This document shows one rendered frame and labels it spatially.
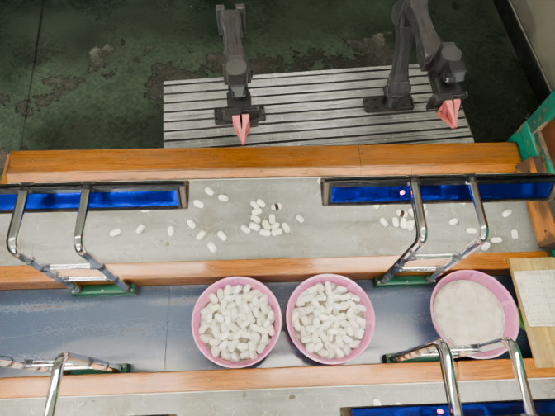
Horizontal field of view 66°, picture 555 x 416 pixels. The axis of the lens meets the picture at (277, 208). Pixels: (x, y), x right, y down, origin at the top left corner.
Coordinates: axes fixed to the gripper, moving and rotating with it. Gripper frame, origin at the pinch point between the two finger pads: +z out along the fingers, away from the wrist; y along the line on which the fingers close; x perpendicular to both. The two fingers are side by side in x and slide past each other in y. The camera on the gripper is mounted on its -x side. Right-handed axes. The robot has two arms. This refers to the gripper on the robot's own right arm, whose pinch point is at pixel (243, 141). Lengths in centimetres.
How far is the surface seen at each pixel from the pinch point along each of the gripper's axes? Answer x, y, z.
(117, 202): -0.5, -33.1, 15.3
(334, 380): 29, 20, 63
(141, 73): 109, -57, -122
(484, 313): 33, 70, 49
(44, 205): 0, -51, 14
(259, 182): 33.0, 4.6, -3.4
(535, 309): 28, 83, 50
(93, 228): 33, -51, 8
